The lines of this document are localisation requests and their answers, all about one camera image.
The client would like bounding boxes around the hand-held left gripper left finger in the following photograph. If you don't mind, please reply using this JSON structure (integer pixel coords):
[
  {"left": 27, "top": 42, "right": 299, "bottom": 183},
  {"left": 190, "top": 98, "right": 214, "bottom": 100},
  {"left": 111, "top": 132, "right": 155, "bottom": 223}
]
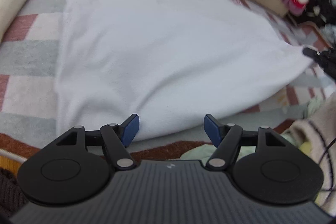
[{"left": 39, "top": 114, "right": 139, "bottom": 170}]

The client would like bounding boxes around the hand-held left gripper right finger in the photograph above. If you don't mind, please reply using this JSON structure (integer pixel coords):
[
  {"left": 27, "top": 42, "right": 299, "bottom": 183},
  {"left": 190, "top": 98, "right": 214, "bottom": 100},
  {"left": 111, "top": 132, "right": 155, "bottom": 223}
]
[{"left": 204, "top": 114, "right": 297, "bottom": 170}]

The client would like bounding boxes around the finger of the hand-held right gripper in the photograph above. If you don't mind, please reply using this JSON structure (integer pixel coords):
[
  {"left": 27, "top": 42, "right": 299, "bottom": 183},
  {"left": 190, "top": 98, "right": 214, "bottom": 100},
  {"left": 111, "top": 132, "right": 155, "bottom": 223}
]
[{"left": 302, "top": 47, "right": 336, "bottom": 77}]

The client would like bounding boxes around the white shirt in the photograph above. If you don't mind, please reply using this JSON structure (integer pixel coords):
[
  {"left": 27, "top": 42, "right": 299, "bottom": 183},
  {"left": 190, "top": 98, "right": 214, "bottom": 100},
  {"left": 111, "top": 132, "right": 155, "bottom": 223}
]
[{"left": 55, "top": 0, "right": 314, "bottom": 141}]

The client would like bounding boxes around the light green garment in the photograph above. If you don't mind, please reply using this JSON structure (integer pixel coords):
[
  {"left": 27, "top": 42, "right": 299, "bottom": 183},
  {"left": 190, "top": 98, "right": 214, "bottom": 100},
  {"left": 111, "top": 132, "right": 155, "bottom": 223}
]
[{"left": 181, "top": 97, "right": 327, "bottom": 161}]

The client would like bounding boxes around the dark patterned cloth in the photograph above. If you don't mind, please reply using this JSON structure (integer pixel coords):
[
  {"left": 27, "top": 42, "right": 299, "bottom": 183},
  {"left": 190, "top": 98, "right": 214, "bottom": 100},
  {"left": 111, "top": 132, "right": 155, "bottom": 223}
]
[{"left": 304, "top": 0, "right": 336, "bottom": 42}]

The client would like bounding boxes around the cream garment with dark stripes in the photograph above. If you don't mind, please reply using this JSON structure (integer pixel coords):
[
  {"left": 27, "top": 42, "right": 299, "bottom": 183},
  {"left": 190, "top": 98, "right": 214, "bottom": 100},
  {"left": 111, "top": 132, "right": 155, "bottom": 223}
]
[{"left": 287, "top": 91, "right": 336, "bottom": 215}]

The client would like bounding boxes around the checked rug with dog print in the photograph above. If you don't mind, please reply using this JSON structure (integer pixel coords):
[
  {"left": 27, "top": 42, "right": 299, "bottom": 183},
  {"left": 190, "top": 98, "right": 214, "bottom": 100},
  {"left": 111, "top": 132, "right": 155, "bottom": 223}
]
[{"left": 0, "top": 0, "right": 336, "bottom": 163}]

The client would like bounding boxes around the dark brown knitted cloth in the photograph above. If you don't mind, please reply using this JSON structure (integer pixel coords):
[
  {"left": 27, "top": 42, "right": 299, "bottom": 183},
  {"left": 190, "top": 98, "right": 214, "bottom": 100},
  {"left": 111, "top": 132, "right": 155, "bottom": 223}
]
[{"left": 0, "top": 168, "right": 28, "bottom": 218}]

